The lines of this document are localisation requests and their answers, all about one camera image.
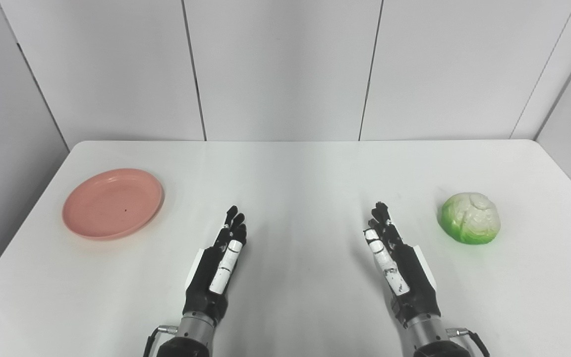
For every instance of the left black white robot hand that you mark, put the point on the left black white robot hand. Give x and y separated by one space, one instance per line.
206 277

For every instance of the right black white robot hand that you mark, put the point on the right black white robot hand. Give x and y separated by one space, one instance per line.
412 277

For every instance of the green white cabbage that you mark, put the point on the green white cabbage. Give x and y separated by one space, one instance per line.
470 219

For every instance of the pink round plate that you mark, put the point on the pink round plate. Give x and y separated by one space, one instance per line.
112 204

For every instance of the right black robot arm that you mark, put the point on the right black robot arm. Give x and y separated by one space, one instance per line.
431 339

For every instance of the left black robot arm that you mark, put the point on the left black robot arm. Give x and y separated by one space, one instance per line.
191 337

